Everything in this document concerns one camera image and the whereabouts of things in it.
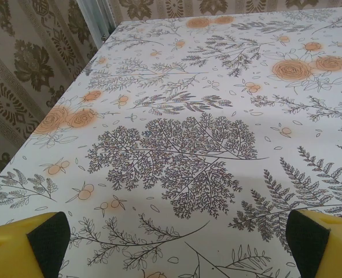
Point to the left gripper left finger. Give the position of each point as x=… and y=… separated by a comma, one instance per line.
x=11, y=249

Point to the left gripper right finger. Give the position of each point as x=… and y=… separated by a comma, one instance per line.
x=327, y=246

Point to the aluminium corner post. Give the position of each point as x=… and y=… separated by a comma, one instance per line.
x=97, y=20

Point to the floral print tablecloth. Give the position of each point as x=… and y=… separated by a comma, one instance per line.
x=188, y=116

